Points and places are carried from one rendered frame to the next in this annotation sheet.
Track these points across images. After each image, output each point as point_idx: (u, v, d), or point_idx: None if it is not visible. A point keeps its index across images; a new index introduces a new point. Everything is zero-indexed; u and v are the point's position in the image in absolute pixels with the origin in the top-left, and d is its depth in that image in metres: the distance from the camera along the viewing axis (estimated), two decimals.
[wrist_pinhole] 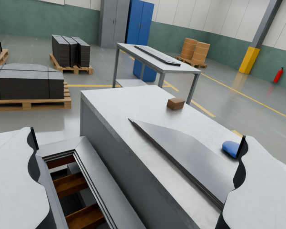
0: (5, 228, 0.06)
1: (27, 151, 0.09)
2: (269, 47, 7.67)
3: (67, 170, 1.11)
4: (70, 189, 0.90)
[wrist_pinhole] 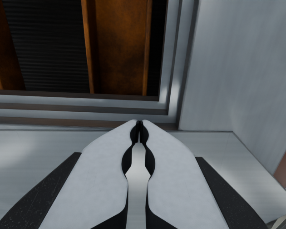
0: (89, 204, 0.07)
1: (127, 142, 0.10)
2: None
3: None
4: None
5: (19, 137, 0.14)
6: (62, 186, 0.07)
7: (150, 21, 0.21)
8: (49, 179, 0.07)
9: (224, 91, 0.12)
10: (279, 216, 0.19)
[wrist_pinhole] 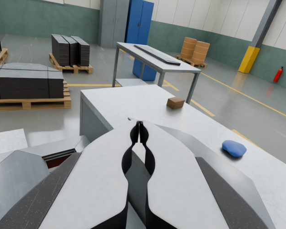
0: (89, 204, 0.07)
1: (127, 143, 0.10)
2: (269, 46, 7.67)
3: None
4: None
5: None
6: (62, 186, 0.07)
7: None
8: (49, 179, 0.07)
9: None
10: None
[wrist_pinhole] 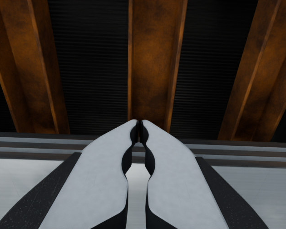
0: (89, 204, 0.07)
1: (127, 143, 0.10)
2: None
3: None
4: None
5: (268, 171, 0.23)
6: (62, 186, 0.07)
7: None
8: (49, 179, 0.07)
9: None
10: None
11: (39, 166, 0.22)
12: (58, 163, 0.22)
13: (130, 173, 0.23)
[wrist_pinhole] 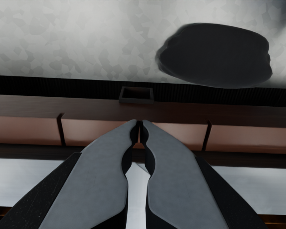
0: (89, 204, 0.07)
1: (127, 143, 0.10)
2: None
3: None
4: None
5: None
6: (62, 186, 0.07)
7: None
8: (49, 179, 0.07)
9: None
10: (144, 171, 0.23)
11: None
12: None
13: None
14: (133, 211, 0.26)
